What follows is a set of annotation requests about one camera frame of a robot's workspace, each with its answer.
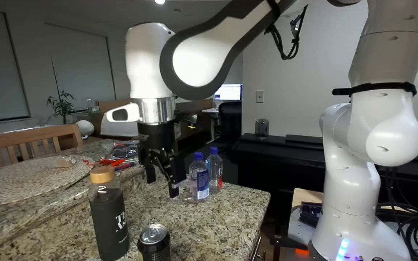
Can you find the clear bottle with blue label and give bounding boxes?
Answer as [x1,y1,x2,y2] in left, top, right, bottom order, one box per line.
[188,153,210,202]

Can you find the black soda can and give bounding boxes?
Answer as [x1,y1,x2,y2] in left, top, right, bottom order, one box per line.
[137,224,169,261]

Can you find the black office chair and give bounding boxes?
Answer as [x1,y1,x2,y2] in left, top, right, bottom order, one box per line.
[213,102,242,157]

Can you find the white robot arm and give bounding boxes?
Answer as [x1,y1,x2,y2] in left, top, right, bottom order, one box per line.
[124,0,418,261]

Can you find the black piano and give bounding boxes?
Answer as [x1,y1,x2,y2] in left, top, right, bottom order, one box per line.
[229,132,418,224]

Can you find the clear bottle with red label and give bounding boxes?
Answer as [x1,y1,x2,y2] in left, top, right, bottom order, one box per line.
[205,147,223,195]

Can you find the green potted plant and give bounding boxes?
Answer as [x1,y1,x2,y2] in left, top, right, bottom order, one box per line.
[46,90,73,124]

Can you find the black cable bundle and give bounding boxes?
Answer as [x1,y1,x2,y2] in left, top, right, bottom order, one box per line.
[387,169,418,261]

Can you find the lit computer monitor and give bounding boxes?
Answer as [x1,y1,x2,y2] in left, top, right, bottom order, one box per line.
[213,85,242,102]

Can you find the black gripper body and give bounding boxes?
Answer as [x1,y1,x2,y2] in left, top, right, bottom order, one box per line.
[137,122,175,166]

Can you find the round woven placemat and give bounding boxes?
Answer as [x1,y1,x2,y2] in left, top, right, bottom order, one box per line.
[0,156,94,206]

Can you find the red handled tool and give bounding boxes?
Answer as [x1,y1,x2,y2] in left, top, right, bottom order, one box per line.
[92,159,136,172]

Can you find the dark bottle with wooden cap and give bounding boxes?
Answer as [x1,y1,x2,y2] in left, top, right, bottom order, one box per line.
[88,166,129,261]

